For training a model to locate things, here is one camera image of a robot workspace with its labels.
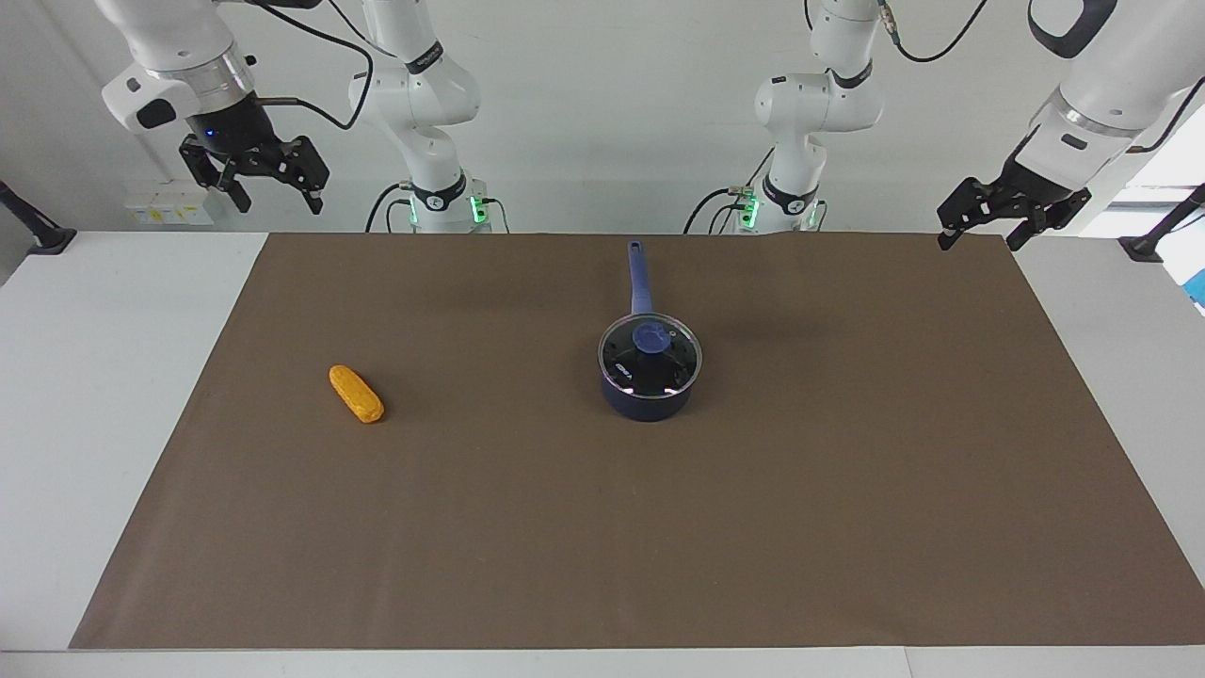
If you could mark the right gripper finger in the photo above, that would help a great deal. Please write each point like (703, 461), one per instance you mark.
(212, 171)
(311, 169)

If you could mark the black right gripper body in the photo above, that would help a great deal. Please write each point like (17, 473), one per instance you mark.
(235, 127)

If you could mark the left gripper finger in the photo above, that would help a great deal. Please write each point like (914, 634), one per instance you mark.
(1036, 226)
(965, 207)

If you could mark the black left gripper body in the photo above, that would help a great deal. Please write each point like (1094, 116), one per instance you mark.
(1036, 188)

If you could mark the yellow corn cob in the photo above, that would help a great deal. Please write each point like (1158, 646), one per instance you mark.
(356, 394)

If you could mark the glass lid with blue knob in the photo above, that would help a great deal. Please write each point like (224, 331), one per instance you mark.
(650, 341)

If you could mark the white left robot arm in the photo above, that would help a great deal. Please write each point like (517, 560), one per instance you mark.
(810, 104)

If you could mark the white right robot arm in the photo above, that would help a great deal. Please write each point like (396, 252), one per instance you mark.
(424, 85)

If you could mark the black clamp stand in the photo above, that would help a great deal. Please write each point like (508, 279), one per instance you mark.
(47, 237)
(1144, 247)

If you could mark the light blue object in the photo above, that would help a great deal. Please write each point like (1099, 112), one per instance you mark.
(1198, 287)

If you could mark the dark blue saucepan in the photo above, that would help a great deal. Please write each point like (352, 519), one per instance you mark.
(646, 407)

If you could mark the brown table mat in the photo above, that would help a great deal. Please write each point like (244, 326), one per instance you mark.
(565, 527)

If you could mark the white wall socket box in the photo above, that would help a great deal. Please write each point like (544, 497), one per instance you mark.
(169, 205)

